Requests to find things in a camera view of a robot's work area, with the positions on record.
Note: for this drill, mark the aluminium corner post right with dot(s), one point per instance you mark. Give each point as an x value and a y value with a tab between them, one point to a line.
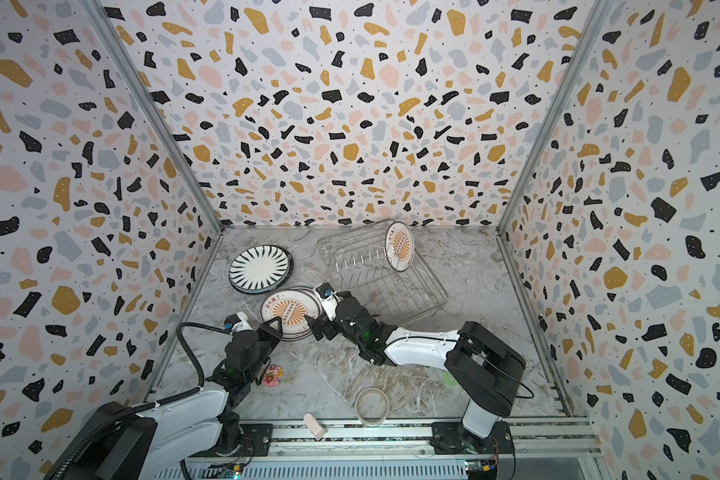
579	57

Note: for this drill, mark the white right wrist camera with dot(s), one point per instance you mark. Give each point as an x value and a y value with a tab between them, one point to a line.
327	299

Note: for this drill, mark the stainless wire dish rack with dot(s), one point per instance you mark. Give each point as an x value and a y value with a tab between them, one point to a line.
356	261

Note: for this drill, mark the aluminium corner post left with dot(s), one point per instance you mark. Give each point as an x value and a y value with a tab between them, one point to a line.
97	18

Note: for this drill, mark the white striped plate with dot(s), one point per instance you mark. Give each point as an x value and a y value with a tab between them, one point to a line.
260	269

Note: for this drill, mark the aluminium corner post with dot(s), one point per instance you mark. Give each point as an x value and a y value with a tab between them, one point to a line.
97	18
579	57

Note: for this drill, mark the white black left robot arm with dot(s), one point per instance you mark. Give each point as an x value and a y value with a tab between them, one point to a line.
119	442

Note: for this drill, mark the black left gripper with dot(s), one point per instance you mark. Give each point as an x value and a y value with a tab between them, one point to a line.
268	334

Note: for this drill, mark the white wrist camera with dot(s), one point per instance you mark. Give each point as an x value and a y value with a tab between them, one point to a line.
327	299
236	322

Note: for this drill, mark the pink toy figure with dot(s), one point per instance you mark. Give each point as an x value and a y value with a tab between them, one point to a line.
272	376

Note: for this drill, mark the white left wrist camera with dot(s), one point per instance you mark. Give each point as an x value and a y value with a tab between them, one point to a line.
236	322

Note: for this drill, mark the green round lid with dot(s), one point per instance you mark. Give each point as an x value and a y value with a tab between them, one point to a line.
449	380

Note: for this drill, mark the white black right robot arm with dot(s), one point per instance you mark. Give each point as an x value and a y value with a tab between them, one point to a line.
485	367

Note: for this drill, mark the orange sunburst plate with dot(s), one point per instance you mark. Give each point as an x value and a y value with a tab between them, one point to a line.
292	306
399	246

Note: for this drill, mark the pink eraser block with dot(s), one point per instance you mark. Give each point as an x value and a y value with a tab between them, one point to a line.
316	429

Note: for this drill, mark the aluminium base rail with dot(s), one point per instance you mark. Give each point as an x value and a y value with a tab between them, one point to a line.
401	448

